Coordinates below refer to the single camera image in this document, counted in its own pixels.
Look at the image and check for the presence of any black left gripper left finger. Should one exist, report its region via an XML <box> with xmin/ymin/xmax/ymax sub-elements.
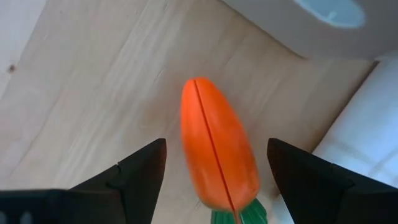
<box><xmin>70</xmin><ymin>138</ymin><xmax>167</xmax><ymax>224</ymax></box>

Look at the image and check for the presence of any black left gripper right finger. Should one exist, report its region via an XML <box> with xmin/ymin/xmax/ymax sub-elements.
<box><xmin>266</xmin><ymin>138</ymin><xmax>398</xmax><ymax>224</ymax></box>

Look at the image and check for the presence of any orange toy carrot green top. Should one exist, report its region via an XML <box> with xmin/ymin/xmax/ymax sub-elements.
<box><xmin>180</xmin><ymin>77</ymin><xmax>269</xmax><ymax>224</ymax></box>

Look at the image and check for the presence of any white plaid kitchen towel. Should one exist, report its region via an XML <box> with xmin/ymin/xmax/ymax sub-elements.
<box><xmin>270</xmin><ymin>51</ymin><xmax>398</xmax><ymax>224</ymax></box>

